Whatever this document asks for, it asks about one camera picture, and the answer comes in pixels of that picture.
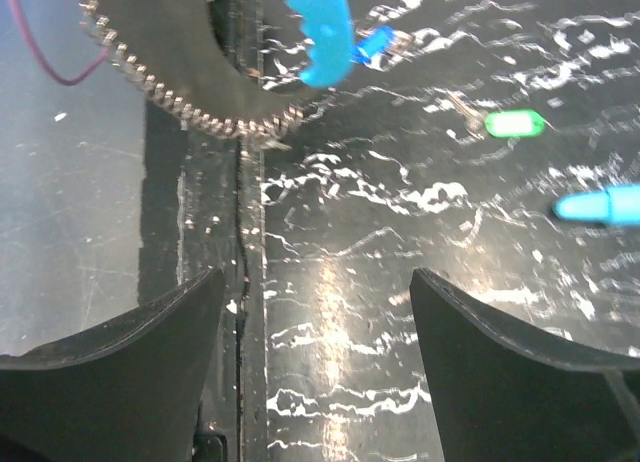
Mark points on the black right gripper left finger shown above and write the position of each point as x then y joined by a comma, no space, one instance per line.
127,389

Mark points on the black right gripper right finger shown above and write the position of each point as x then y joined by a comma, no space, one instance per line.
505,390

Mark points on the blue toy microphone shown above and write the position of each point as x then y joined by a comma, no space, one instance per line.
614,205

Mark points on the key with blue tag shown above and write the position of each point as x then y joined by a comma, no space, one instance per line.
374,46

